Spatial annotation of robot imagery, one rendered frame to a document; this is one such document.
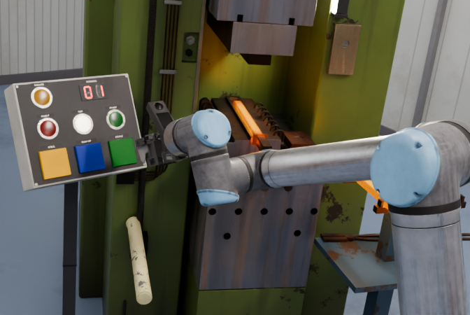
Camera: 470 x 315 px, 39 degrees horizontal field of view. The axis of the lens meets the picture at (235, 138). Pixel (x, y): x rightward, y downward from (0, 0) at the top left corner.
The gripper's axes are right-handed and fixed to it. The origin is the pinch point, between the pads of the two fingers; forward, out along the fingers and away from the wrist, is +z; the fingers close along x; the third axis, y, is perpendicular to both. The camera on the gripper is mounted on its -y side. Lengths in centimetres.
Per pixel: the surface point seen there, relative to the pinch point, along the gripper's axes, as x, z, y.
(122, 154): -0.7, 10.2, 1.4
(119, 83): 3.3, 10.9, -18.9
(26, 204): 34, 203, 6
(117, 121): 0.0, 10.5, -8.1
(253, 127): 49, 13, 0
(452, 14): 322, 115, -64
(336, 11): 72, -13, -31
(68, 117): -13.9, 10.9, -11.0
